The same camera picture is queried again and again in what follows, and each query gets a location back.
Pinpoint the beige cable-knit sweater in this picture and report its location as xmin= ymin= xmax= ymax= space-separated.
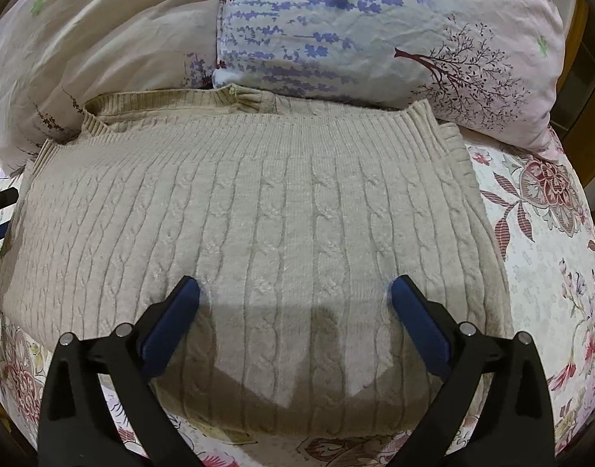
xmin=0 ymin=86 xmax=513 ymax=437

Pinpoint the floral white bedsheet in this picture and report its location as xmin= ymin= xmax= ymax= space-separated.
xmin=0 ymin=132 xmax=595 ymax=466

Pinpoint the lavender tree print pillow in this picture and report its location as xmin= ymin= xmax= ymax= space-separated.
xmin=213 ymin=0 xmax=565 ymax=160

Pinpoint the pink plain pillow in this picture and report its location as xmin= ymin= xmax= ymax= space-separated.
xmin=0 ymin=0 xmax=220 ymax=175

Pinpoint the wooden headboard frame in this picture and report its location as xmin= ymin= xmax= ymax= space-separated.
xmin=551 ymin=0 xmax=595 ymax=186

